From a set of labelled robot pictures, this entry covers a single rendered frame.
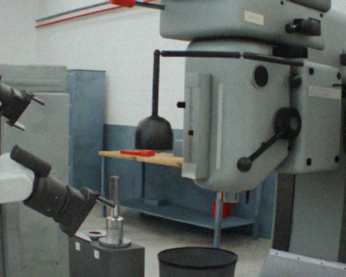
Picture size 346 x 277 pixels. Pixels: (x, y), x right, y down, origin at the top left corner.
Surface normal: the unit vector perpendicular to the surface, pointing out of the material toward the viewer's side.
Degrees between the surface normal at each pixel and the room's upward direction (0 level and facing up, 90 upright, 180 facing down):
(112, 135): 90
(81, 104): 90
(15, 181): 108
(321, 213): 90
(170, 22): 90
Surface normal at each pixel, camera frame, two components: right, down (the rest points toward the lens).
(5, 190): 0.46, 0.36
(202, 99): 0.66, 0.06
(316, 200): -0.75, 0.01
